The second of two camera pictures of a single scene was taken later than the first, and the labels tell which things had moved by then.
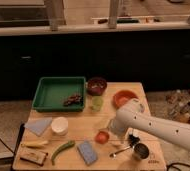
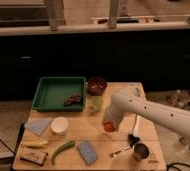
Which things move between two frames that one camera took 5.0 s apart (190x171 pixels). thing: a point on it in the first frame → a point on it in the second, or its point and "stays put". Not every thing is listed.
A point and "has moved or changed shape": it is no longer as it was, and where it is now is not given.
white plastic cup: (59, 126) stays put
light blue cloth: (38, 125) stays put
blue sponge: (87, 152) stays put
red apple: (102, 137) has moved or changed shape
